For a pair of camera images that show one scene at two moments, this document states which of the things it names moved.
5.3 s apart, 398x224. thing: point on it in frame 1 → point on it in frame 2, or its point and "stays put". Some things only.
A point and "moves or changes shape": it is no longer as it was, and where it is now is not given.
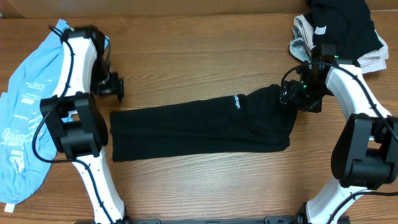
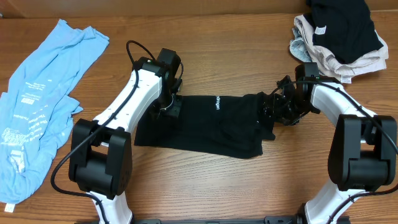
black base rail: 269,220 stays put
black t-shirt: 254,119 moves or changes shape
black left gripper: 115,88 → 175,109
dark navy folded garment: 347,24 stays put
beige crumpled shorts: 371,61 stays put
